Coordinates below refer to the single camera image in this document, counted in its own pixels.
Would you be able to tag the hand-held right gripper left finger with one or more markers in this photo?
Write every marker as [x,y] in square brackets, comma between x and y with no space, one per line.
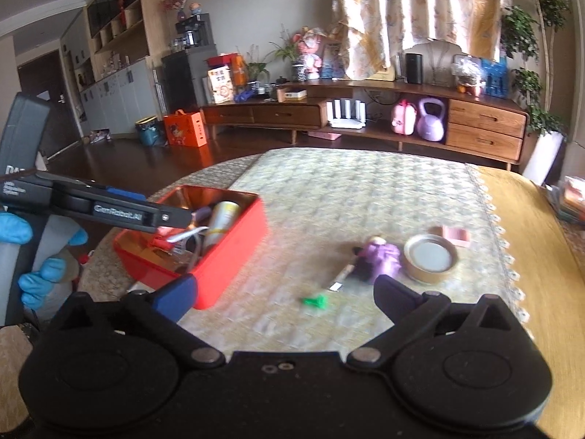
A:
[176,297]

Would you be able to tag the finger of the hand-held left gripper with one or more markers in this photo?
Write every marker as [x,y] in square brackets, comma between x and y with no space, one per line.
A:
[128,193]
[123,214]

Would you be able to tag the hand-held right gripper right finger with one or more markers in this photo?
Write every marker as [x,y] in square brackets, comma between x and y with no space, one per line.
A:
[393,299]

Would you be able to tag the purple spiky toy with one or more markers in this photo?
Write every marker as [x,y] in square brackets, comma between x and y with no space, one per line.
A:
[381,258]

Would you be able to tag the round tape roll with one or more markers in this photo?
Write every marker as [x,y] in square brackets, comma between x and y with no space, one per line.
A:
[429,258]

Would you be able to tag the white sunglasses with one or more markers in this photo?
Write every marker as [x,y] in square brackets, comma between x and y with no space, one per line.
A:
[187,242]

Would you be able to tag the small brown white stick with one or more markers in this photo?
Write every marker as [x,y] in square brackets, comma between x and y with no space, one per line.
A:
[342,276]

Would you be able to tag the red tin box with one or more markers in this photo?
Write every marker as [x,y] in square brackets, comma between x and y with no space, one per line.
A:
[228,260]

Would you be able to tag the green clip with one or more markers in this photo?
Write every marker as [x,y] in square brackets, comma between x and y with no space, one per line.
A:
[316,302]

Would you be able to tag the white yellow pill bottle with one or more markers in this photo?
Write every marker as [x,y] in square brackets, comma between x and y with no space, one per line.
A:
[219,224]

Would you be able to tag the pink eraser block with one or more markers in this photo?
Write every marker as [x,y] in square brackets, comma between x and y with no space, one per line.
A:
[454,235]

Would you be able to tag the person's left hand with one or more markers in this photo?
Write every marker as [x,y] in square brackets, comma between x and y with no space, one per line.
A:
[43,276]

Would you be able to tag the brown door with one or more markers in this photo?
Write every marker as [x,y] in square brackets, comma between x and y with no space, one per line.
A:
[55,109]

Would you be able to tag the pair of shoes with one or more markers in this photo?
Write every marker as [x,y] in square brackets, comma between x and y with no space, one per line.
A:
[100,136]

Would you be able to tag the teal bucket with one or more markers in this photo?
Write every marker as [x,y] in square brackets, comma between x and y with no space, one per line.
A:
[150,132]

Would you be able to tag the orange gift box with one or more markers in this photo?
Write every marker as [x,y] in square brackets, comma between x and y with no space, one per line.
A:
[185,129]

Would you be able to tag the black mini fridge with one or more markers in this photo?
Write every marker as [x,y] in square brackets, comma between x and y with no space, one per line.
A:
[187,80]

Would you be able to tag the cereal box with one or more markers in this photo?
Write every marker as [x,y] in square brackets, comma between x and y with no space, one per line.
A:
[220,87]

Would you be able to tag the blue toy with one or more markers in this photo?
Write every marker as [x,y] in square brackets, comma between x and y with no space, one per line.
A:
[243,96]

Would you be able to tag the yellow bamboo table mat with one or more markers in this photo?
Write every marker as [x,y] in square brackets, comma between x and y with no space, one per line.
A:
[539,247]

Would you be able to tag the red orange gift bag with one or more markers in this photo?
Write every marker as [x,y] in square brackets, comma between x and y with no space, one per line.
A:
[228,66]

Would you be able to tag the black coffee machine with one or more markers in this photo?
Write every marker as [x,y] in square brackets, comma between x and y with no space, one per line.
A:
[194,32]

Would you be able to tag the leafy potted plant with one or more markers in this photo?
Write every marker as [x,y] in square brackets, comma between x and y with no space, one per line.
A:
[257,68]

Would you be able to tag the purple kettlebell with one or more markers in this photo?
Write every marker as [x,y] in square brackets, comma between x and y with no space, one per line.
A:
[430,123]

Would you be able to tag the pink case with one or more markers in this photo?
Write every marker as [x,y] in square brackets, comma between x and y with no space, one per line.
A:
[403,119]

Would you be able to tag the white router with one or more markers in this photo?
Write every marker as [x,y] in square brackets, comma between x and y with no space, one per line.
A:
[347,114]

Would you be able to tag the small white box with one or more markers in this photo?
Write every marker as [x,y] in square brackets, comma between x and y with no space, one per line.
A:
[292,94]

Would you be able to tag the small figurine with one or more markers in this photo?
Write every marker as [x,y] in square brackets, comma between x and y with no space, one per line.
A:
[197,8]

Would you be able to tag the wooden TV cabinet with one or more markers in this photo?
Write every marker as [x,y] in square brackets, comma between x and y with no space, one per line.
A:
[484,123]

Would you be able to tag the stack of books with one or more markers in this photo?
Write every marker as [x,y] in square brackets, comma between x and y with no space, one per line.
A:
[571,201]

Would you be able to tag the white planter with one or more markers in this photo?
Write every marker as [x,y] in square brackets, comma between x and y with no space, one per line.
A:
[544,158]

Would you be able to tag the potted plant patterned pot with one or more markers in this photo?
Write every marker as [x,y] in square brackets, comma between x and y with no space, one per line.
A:
[298,71]

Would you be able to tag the pink doll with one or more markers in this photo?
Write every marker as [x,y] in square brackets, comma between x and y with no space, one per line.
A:
[311,52]

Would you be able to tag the black speaker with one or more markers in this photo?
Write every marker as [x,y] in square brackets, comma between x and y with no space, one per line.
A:
[414,68]

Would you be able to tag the clear bag of snacks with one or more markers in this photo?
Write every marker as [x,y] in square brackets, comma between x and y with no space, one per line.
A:
[468,75]

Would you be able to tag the cream scalloped stand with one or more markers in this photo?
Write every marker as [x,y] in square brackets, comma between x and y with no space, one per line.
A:
[438,61]

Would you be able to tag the blue framed picture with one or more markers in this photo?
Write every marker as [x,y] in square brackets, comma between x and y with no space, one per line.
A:
[332,59]

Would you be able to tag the floral cloth cover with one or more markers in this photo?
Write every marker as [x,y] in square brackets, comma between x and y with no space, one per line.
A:
[411,9]

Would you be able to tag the tall green potted tree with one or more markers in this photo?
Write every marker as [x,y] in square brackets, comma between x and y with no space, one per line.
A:
[534,41]

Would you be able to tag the wooden wall cabinet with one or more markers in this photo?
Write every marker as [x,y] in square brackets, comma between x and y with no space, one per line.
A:
[123,82]

